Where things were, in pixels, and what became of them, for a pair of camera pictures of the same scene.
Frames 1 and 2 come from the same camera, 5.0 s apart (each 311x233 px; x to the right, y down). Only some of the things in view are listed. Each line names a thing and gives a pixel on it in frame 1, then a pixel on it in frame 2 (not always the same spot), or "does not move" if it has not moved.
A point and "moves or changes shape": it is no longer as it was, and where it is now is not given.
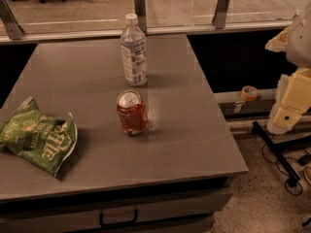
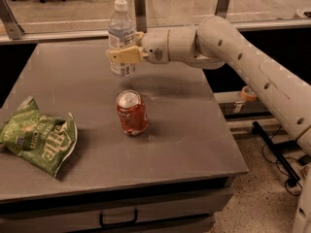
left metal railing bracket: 9,20 does not move
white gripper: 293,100 → 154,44
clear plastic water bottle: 133,48 moves or changes shape
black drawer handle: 104,224 does not move
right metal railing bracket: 223,7 does not move
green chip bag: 46,142 does not move
